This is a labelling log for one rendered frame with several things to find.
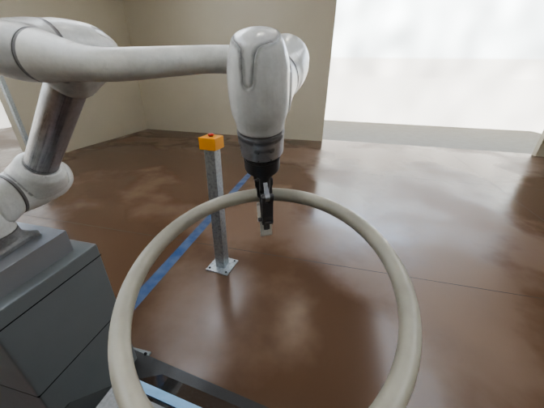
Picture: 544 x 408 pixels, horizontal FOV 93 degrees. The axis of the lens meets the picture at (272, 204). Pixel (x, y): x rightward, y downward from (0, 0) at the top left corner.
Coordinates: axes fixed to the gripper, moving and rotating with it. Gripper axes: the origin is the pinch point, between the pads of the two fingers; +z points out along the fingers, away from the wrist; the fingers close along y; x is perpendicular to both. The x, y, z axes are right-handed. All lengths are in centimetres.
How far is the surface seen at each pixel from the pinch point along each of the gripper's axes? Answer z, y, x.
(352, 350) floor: 120, 6, 49
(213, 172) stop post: 58, -101, -20
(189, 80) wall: 175, -644, -83
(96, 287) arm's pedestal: 54, -23, -72
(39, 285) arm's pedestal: 32, -13, -77
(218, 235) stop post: 107, -86, -25
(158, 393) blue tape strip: 17.4, 29.3, -28.3
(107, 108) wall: 201, -581, -269
